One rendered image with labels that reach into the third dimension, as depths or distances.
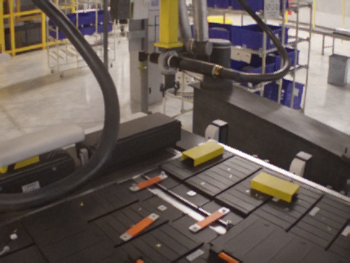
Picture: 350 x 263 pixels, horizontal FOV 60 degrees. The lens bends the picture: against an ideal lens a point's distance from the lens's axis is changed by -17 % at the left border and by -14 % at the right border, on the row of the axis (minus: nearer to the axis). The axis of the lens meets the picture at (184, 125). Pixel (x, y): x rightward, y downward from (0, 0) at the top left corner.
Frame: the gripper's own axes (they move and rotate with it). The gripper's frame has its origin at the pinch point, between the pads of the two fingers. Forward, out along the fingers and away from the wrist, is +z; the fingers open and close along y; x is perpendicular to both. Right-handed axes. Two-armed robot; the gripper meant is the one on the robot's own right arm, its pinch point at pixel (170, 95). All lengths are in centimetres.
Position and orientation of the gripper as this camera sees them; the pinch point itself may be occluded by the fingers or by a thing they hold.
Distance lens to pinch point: 245.3
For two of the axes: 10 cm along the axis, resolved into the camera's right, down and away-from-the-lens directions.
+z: -0.2, 9.2, 3.8
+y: 8.4, -1.9, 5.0
